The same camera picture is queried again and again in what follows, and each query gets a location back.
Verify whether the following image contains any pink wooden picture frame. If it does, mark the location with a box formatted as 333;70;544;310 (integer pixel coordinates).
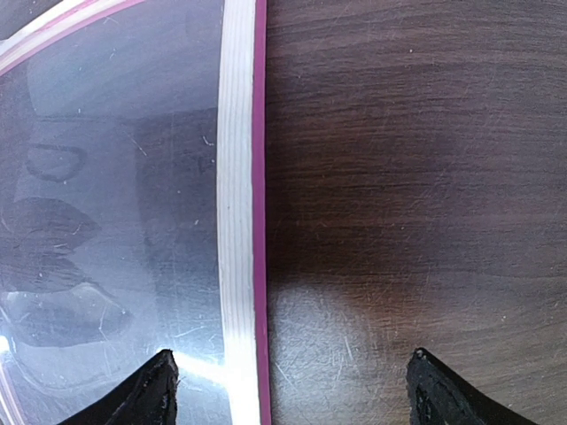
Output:
1;1;271;424

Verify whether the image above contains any clear acrylic sheet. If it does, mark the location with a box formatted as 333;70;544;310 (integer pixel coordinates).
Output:
1;1;231;424

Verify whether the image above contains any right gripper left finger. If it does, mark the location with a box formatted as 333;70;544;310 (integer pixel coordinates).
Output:
62;349;179;425

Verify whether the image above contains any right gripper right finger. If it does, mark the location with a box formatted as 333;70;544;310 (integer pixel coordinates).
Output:
406;347;532;425

